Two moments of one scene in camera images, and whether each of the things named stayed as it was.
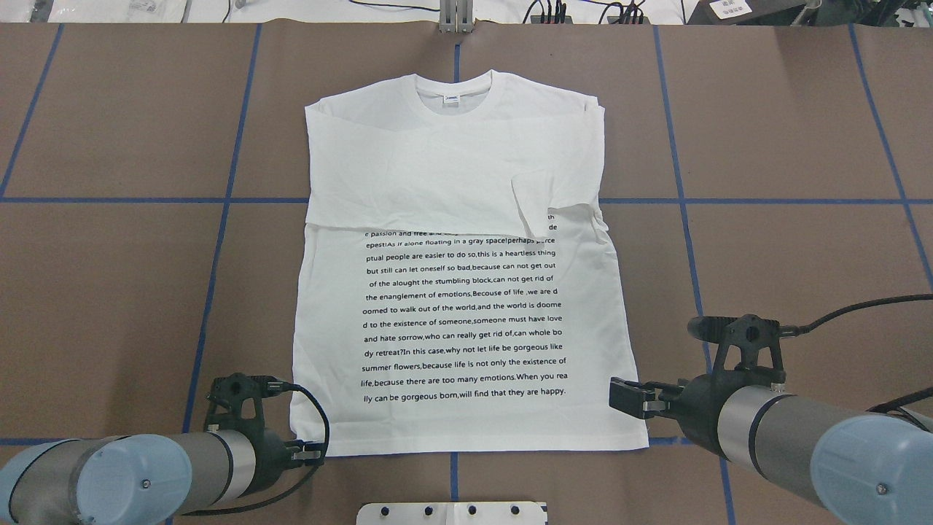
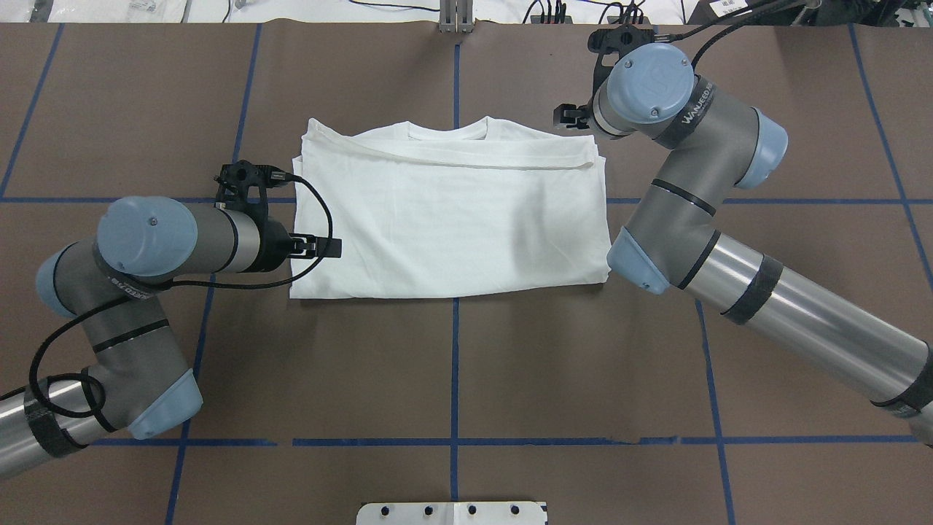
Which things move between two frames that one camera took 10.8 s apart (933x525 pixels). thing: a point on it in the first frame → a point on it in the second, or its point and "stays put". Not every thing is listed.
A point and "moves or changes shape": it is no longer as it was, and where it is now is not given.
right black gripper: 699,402 → 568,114
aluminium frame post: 455,16 stays put
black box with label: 745,12 stays put
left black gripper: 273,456 → 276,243
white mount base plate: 452,513 stays put
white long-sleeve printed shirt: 460,292 moves or changes shape
